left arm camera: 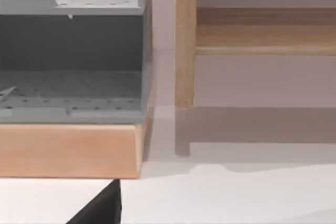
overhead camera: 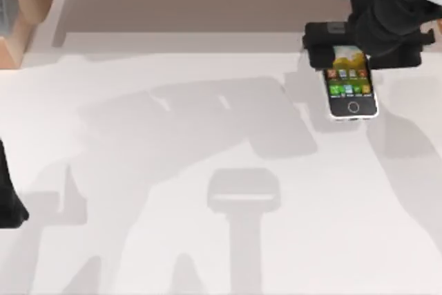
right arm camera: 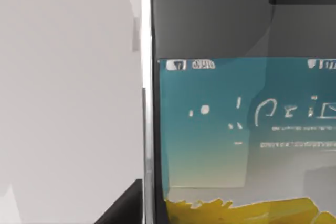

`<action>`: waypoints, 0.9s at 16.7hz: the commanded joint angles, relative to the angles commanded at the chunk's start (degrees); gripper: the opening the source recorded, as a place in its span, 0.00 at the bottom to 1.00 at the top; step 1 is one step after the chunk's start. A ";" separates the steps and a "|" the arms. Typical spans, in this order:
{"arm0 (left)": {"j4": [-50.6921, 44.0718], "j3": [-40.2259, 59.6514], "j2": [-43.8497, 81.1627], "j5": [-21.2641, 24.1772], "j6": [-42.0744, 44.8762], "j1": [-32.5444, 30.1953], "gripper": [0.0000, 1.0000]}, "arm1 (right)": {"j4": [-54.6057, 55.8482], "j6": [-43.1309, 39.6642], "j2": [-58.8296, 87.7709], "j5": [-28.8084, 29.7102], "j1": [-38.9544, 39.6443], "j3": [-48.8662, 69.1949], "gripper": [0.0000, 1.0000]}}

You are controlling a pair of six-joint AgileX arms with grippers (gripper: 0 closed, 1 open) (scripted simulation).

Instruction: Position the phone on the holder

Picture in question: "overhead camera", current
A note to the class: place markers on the black smartphone with colourful screen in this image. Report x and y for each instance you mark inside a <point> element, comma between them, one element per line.
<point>352,94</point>

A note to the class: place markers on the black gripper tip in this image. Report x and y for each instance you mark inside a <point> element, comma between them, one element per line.
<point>9,198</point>

